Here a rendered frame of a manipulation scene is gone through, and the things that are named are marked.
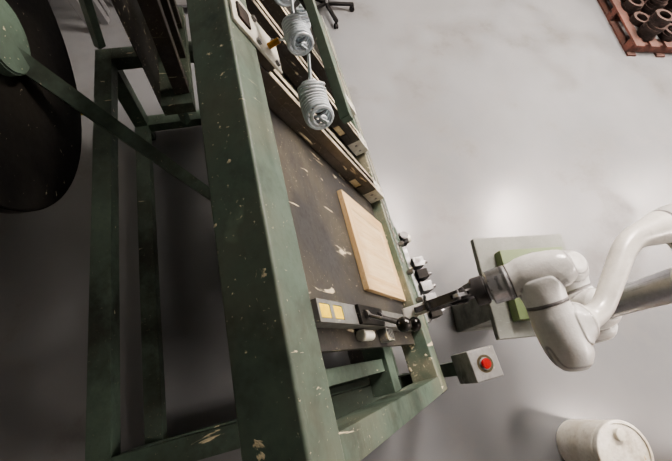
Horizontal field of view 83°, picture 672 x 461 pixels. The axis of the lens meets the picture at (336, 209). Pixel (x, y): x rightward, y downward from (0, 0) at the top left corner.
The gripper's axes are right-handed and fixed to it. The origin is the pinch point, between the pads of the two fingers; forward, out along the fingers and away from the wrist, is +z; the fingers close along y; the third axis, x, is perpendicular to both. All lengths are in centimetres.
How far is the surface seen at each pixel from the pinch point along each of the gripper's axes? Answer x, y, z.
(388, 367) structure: 12.3, -23.1, 19.2
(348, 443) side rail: 22.3, 40.2, 10.5
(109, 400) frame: -2, -4, 125
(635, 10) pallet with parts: -255, -299, -259
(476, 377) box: 24, -62, -3
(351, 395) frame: 19, -50, 46
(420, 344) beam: 7, -57, 13
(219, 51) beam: -51, 63, 9
